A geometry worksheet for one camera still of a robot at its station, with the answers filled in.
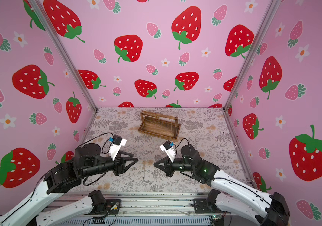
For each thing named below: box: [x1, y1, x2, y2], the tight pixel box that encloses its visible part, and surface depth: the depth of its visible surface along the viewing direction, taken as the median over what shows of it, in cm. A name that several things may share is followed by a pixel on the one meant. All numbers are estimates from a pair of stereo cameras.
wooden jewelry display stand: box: [137, 110, 182, 141], surface depth 107 cm
